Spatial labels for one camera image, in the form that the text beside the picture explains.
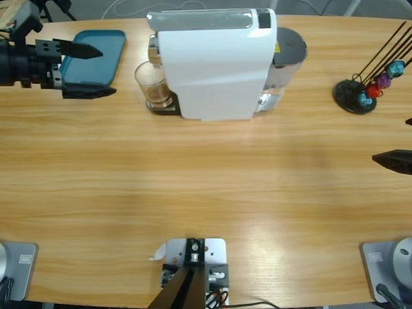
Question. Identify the dark camera post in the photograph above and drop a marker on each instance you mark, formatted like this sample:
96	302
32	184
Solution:
186	289

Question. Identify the white capsule coffee machine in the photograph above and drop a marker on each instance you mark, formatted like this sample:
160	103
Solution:
209	74

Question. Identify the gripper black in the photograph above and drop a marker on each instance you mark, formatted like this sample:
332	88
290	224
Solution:
22	66

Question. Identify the white paper tab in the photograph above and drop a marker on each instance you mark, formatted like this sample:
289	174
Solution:
159	252

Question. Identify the clear glass cup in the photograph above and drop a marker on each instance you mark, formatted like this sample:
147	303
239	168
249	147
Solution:
151	83

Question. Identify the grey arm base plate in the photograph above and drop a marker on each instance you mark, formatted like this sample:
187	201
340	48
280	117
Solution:
380	273
22	273

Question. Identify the teal coffee capsule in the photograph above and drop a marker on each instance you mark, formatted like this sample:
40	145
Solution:
365	100
395	69

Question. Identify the black capsule holder with rods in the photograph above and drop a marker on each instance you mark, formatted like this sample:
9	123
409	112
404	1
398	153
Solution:
349	96

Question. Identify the white mounting block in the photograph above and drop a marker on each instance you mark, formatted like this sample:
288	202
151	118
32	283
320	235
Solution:
214	249

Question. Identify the teal plastic tray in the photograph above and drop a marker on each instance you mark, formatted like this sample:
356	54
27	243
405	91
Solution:
93	71

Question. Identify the red coffee capsule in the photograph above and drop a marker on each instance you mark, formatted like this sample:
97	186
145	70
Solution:
374	91

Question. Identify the black chair frame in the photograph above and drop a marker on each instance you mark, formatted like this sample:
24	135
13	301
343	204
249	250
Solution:
51	3

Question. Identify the wooden crate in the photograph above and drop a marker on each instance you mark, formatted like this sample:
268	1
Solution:
6	13

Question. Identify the purple coffee capsule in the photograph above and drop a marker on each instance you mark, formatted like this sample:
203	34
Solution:
384	80

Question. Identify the clear water tank grey lid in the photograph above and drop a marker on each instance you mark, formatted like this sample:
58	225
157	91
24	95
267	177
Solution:
289	45

